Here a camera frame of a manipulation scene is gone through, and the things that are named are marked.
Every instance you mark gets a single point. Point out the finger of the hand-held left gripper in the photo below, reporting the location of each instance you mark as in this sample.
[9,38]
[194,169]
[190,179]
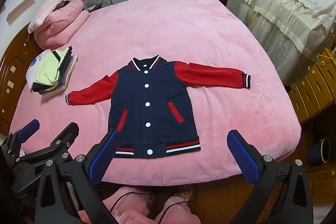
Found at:
[29,129]
[67,133]

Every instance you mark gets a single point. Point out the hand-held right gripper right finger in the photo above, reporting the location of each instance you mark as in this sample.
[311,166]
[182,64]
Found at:
[241,158]

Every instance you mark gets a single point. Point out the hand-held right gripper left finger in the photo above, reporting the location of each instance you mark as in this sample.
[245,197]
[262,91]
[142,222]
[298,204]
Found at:
[103,158]

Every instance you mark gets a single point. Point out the navy and red baseball jacket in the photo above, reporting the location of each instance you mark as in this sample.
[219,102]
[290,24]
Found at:
[147,113]

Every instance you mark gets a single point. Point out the stack of folded clothes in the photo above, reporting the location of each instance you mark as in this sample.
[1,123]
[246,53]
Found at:
[50,69]

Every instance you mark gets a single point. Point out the wooden bed headboard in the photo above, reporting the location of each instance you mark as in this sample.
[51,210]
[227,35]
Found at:
[13,74]

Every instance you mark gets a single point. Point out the person's pink fleece legs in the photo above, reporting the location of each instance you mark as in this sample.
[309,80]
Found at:
[131,216]

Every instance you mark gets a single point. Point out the dark round bucket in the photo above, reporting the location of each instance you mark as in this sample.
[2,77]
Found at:
[316,153]

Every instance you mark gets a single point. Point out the wooden drawer cabinet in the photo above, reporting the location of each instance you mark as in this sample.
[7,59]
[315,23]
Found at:
[315,87]

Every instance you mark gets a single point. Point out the folded pink quilt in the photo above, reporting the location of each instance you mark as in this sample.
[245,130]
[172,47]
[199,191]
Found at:
[60,27]

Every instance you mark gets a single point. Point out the pink bed blanket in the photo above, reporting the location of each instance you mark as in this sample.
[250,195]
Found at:
[210,56]

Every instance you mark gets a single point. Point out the pink pillow with lace trim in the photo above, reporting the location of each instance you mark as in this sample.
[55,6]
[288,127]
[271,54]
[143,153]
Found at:
[50,7]

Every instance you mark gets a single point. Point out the wooden wall strip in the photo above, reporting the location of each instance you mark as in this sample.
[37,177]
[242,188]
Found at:
[21,7]

